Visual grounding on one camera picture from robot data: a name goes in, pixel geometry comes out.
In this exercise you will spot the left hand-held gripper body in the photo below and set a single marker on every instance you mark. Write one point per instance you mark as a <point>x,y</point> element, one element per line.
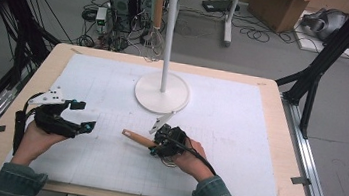
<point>52,120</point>

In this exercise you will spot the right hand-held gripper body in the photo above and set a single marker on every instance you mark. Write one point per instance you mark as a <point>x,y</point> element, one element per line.
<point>172,141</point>

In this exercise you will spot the white rack stand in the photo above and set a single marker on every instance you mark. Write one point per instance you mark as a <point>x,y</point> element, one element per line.
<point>164,76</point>

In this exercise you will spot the person's left hand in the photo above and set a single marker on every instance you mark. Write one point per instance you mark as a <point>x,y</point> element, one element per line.
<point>34,144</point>

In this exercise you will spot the person's right hand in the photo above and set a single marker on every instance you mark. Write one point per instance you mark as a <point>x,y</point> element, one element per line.
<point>193,164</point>

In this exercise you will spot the small white power box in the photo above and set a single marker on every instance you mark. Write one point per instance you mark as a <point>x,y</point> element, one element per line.
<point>101,16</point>

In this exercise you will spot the black computer tower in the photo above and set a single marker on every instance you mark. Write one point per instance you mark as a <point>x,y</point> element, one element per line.
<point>143,10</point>
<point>121,4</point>

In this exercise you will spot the black flat device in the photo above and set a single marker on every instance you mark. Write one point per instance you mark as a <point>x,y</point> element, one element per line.
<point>217,5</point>

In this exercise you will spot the large cardboard box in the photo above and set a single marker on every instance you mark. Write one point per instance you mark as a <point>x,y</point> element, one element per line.
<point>274,9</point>

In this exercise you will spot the grey padded headset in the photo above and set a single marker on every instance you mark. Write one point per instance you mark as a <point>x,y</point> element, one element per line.
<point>326,22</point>

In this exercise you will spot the white floor stand post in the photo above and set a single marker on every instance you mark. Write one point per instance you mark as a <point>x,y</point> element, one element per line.
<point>231,17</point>

